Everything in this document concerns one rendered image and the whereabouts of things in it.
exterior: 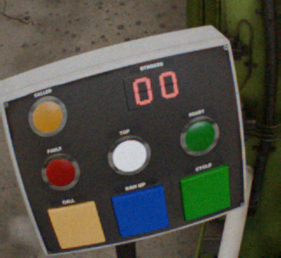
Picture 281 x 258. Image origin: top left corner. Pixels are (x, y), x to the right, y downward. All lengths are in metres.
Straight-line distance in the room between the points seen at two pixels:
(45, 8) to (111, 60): 1.76
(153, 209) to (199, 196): 0.07
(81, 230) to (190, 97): 0.25
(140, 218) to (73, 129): 0.17
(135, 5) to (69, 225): 1.73
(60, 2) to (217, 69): 1.77
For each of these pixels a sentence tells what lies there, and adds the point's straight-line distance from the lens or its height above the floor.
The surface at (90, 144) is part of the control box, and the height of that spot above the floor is 1.11.
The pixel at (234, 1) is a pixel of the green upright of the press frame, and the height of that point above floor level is 1.13.
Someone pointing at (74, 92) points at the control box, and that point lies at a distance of 1.24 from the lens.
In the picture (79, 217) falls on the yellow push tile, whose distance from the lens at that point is 1.31.
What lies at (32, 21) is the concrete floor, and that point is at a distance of 2.97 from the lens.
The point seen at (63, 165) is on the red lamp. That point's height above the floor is 1.10.
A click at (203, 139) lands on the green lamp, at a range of 1.31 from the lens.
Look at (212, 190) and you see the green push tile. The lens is 1.35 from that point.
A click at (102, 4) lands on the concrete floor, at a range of 2.99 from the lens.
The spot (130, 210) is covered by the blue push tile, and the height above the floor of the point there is 1.02.
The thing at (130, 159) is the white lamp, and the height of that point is 1.09.
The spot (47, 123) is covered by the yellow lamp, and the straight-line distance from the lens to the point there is 1.25.
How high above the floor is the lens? 2.16
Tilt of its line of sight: 54 degrees down
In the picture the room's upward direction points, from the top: 1 degrees counter-clockwise
